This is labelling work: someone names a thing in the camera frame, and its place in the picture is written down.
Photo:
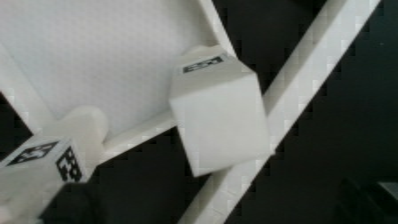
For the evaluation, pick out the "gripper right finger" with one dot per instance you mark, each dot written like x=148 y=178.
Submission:
x=367 y=204

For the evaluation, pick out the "white desk leg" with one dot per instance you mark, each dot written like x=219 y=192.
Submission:
x=52 y=161
x=219 y=110

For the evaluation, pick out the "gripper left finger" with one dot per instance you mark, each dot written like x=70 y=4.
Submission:
x=75 y=207

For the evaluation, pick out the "white desk top tray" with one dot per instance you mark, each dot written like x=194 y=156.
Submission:
x=88 y=55

